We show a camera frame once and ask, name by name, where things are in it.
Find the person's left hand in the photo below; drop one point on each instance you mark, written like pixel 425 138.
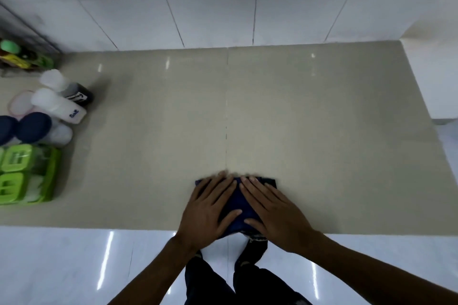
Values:
pixel 202 220

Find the person's right hand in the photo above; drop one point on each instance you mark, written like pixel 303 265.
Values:
pixel 282 226

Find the person's right thumb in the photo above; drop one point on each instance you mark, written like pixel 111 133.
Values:
pixel 253 224

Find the person's left thumb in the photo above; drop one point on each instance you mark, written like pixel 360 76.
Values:
pixel 232 219

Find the person's left little finger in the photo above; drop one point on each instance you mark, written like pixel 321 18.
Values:
pixel 197 190

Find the person's right little finger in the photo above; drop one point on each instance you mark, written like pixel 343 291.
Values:
pixel 288 204

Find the person's right middle finger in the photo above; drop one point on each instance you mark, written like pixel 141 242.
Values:
pixel 261 190

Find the person's left middle finger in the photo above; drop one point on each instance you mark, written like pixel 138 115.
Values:
pixel 219 188

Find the dark blue cloth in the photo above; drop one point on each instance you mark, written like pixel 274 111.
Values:
pixel 238 204

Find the person's right forearm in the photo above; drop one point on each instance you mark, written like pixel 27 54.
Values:
pixel 375 276

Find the person's left forearm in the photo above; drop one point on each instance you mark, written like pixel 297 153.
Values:
pixel 154 272

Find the person's right leg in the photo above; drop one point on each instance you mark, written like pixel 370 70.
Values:
pixel 261 279

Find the person's leg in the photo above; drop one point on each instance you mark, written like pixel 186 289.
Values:
pixel 261 279
pixel 205 283

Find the person's left leg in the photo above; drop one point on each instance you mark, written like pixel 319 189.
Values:
pixel 205 283

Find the black shaker bottle white cap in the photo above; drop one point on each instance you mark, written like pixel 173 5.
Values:
pixel 71 91

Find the green lidded container set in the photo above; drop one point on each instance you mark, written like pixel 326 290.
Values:
pixel 27 174

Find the clear jar dark blue lid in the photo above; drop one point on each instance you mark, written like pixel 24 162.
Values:
pixel 35 129
pixel 6 130

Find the pink-rimmed clear container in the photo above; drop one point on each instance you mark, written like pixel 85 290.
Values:
pixel 20 104

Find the green packet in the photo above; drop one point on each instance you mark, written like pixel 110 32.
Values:
pixel 43 61

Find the yellow packet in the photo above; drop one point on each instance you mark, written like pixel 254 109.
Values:
pixel 14 61

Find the green capped bottle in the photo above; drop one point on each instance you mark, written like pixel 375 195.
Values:
pixel 10 46

